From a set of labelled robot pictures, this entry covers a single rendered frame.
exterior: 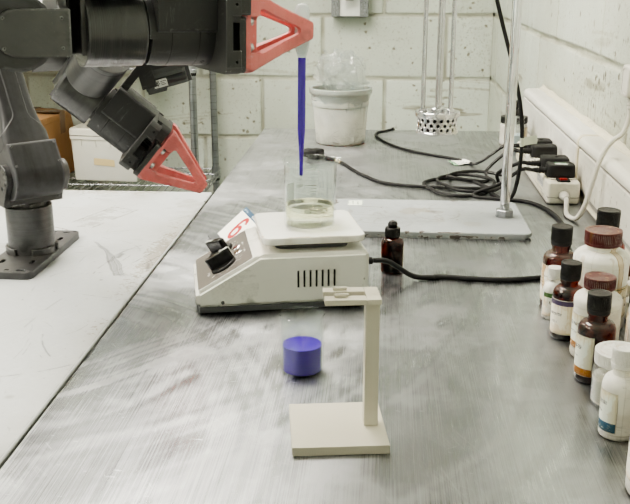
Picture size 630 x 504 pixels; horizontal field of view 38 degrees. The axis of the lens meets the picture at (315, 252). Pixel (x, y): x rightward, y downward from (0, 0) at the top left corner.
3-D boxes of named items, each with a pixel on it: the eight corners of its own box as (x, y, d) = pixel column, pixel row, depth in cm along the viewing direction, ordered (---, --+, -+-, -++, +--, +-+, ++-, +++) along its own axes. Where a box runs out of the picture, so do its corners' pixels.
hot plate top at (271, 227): (262, 246, 105) (262, 238, 104) (253, 219, 116) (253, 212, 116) (366, 241, 106) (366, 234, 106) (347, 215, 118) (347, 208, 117)
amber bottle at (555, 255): (564, 298, 111) (570, 220, 108) (579, 309, 108) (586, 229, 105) (533, 300, 111) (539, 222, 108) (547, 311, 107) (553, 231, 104)
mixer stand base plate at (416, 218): (328, 236, 137) (328, 229, 137) (335, 203, 156) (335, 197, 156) (532, 240, 135) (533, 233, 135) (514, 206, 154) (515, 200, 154)
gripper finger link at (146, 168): (220, 159, 115) (160, 112, 113) (222, 171, 109) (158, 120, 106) (186, 201, 116) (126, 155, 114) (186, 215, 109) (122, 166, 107)
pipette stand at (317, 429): (292, 456, 75) (290, 308, 71) (288, 411, 83) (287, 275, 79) (389, 453, 75) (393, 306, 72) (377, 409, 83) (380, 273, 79)
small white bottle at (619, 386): (630, 426, 80) (639, 340, 78) (639, 443, 77) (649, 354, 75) (593, 424, 80) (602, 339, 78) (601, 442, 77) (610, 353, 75)
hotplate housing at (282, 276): (196, 317, 105) (194, 250, 103) (193, 280, 118) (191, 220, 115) (387, 307, 108) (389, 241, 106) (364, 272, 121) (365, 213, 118)
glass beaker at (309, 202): (285, 237, 107) (284, 164, 104) (280, 222, 113) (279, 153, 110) (345, 234, 107) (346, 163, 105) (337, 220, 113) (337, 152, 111)
